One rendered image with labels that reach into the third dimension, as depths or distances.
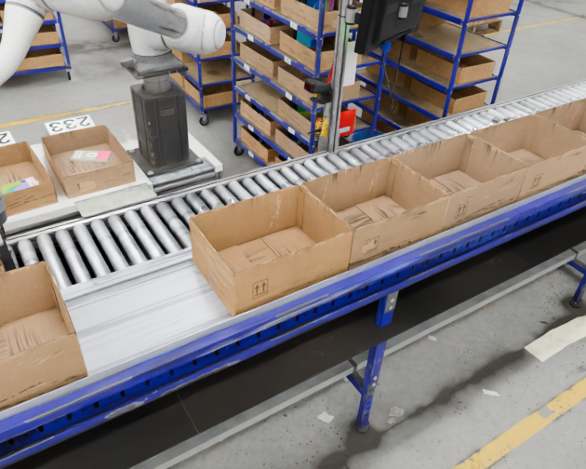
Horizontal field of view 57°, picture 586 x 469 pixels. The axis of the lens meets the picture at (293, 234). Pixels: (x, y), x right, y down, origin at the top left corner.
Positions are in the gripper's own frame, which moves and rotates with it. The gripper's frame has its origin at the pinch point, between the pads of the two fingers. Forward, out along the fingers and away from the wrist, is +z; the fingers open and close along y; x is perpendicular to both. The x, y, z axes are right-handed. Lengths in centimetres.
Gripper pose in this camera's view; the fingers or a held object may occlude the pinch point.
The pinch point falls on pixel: (8, 264)
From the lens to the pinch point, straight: 190.5
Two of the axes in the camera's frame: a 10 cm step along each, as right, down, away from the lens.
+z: -0.4, 7.9, 6.1
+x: -8.4, 3.0, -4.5
